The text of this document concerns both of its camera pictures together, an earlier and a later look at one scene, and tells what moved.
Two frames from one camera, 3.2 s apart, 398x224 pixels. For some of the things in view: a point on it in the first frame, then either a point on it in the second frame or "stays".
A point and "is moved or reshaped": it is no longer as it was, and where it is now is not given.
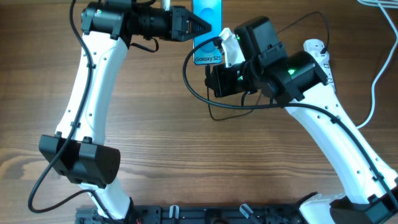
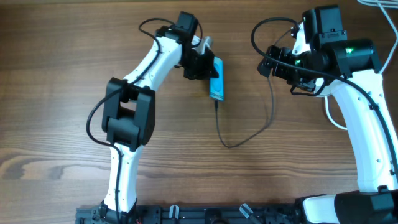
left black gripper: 178,18 to 206,71
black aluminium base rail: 200,214 stays
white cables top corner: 382,4 stays
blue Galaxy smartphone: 211,11 is moved or reshaped
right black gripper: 221,80 to 274,62
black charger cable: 208,81 to 216,104
